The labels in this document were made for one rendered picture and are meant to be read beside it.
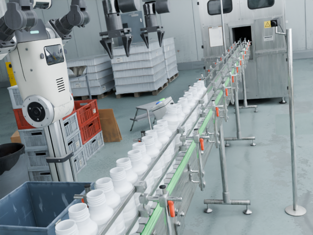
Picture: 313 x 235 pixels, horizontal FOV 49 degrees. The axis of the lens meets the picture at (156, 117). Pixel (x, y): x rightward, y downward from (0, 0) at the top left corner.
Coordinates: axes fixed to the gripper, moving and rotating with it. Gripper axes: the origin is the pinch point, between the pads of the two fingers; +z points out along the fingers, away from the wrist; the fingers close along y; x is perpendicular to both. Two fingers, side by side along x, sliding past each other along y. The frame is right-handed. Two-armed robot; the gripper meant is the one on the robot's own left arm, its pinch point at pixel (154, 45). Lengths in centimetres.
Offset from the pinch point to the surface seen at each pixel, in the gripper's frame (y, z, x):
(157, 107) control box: 1.6, 29.9, 3.4
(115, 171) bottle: -15, 24, 91
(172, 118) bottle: -18, 24, 47
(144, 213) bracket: -21, 36, 91
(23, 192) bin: 44, 48, 59
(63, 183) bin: 27, 46, 56
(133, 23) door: 375, -36, -968
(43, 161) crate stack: 177, 109, -120
